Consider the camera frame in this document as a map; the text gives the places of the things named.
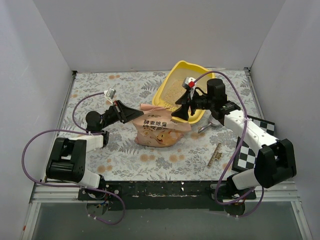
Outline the silver metal scoop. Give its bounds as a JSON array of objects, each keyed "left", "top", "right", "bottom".
[{"left": 197, "top": 115, "right": 221, "bottom": 134}]

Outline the pink cat litter bag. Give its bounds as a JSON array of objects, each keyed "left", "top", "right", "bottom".
[{"left": 132, "top": 104, "right": 192, "bottom": 148}]

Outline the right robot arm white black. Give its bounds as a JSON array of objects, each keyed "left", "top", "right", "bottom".
[{"left": 172, "top": 77, "right": 297, "bottom": 199}]

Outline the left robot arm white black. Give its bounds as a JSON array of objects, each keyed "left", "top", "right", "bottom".
[{"left": 45, "top": 100, "right": 144, "bottom": 200}]

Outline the yellow plastic litter box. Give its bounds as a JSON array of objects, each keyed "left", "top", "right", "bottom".
[{"left": 152, "top": 60, "right": 216, "bottom": 125}]

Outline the gold brown bookmark strip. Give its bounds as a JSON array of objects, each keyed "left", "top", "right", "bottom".
[{"left": 207, "top": 143, "right": 222, "bottom": 168}]

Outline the black white checkerboard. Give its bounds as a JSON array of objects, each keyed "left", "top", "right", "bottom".
[{"left": 231, "top": 115, "right": 275, "bottom": 173}]

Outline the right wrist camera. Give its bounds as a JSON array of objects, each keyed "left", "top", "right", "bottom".
[{"left": 182, "top": 77, "right": 196, "bottom": 89}]

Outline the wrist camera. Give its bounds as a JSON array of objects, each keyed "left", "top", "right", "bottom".
[
  {"left": 182, "top": 77, "right": 196, "bottom": 89},
  {"left": 103, "top": 87, "right": 116, "bottom": 99}
]

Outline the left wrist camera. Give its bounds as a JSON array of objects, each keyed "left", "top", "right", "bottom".
[{"left": 103, "top": 87, "right": 116, "bottom": 99}]

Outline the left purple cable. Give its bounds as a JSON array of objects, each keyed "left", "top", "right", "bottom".
[{"left": 21, "top": 91, "right": 126, "bottom": 225}]

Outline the purple cable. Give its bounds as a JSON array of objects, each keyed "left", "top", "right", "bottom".
[
  {"left": 21, "top": 91, "right": 126, "bottom": 225},
  {"left": 192, "top": 70, "right": 265, "bottom": 219}
]

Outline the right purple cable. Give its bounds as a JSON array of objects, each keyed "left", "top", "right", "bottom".
[{"left": 192, "top": 70, "right": 265, "bottom": 219}]

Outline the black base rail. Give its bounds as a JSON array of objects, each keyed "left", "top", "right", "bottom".
[{"left": 77, "top": 180, "right": 246, "bottom": 215}]

